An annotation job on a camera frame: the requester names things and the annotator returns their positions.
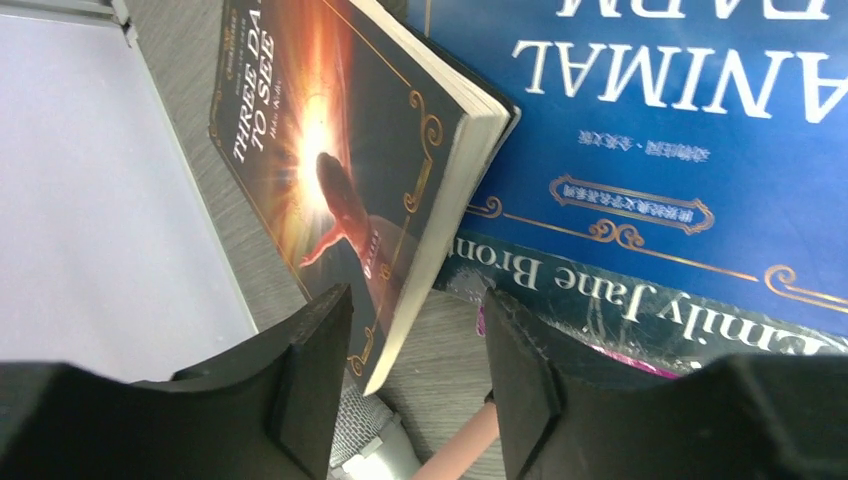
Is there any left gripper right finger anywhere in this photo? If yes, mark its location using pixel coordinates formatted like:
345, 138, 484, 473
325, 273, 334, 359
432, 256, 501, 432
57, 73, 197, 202
483, 290, 847, 479

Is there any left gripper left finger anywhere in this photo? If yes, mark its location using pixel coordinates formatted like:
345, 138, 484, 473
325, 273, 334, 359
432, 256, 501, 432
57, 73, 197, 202
1, 284, 353, 479

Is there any Wuthering Heights book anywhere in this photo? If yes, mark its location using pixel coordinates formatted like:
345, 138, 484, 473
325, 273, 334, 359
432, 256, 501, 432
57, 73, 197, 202
434, 230, 847, 375

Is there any dark Three Days book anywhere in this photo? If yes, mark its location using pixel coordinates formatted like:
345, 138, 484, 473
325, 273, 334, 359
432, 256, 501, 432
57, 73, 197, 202
209, 1, 521, 394

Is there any blue Animal Farm book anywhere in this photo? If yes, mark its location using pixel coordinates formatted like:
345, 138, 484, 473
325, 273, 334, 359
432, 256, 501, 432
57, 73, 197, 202
407, 1, 847, 335

